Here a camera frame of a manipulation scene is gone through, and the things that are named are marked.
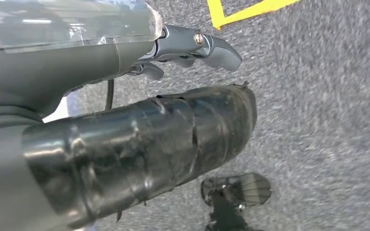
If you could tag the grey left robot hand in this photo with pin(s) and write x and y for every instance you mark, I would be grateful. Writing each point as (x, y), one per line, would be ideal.
(60, 63)

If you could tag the yellow floor tape square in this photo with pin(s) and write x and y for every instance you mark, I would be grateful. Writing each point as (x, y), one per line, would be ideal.
(217, 16)

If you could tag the black robot foot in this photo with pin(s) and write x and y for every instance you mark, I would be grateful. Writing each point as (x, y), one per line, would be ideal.
(245, 188)

